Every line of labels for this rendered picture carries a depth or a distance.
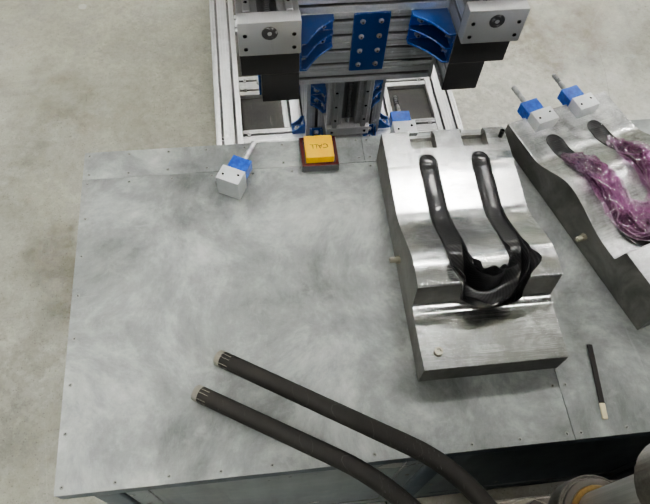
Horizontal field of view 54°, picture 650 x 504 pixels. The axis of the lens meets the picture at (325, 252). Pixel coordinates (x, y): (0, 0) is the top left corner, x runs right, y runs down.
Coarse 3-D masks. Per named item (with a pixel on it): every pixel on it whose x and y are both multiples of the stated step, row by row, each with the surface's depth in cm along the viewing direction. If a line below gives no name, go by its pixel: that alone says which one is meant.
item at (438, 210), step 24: (432, 168) 127; (480, 168) 128; (432, 192) 125; (480, 192) 125; (432, 216) 122; (504, 216) 121; (456, 240) 115; (504, 240) 115; (456, 264) 114; (480, 264) 109; (504, 264) 109; (528, 264) 111; (480, 288) 114; (504, 288) 115
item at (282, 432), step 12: (192, 396) 108; (204, 396) 108; (216, 396) 107; (216, 408) 107; (228, 408) 106; (240, 408) 106; (240, 420) 105; (252, 420) 104; (264, 420) 104; (276, 420) 104; (264, 432) 104; (276, 432) 103; (288, 432) 102; (300, 432) 103; (288, 444) 102; (300, 444) 101; (312, 444) 101; (324, 444) 101; (312, 456) 101; (324, 456) 100; (336, 456) 99
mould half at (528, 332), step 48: (384, 144) 129; (384, 192) 131; (432, 240) 115; (480, 240) 115; (528, 240) 114; (432, 288) 110; (528, 288) 113; (432, 336) 112; (480, 336) 112; (528, 336) 112
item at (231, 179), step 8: (248, 152) 133; (232, 160) 131; (240, 160) 131; (248, 160) 131; (224, 168) 128; (232, 168) 129; (240, 168) 130; (248, 168) 131; (216, 176) 127; (224, 176) 127; (232, 176) 128; (240, 176) 128; (224, 184) 128; (232, 184) 127; (240, 184) 128; (224, 192) 131; (232, 192) 130; (240, 192) 130
